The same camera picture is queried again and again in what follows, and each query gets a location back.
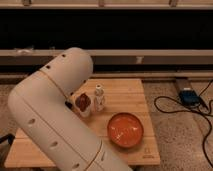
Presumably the blue power adapter box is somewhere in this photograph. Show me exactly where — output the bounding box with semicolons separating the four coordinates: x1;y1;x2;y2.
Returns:
179;89;200;106

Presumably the clear plastic bottle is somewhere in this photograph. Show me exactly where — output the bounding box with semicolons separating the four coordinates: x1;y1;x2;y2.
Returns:
94;84;105;111

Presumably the cup with brown contents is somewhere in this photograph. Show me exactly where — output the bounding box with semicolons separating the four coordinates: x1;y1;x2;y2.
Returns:
75;93;91;117

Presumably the wooden board table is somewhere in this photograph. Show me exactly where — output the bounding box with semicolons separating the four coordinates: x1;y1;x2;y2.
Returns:
5;79;160;168

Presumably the black cable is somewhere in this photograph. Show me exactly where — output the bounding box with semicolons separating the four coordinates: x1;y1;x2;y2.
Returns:
153;79;213;168

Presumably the black clamp at left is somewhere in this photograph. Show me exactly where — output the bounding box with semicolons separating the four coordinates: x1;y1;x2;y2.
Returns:
0;133;15;144

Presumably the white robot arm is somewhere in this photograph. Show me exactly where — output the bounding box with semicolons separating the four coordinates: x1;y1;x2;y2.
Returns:
8;48;132;171

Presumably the orange bowl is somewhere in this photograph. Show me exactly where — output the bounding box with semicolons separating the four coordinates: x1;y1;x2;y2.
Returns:
107;112;144;148

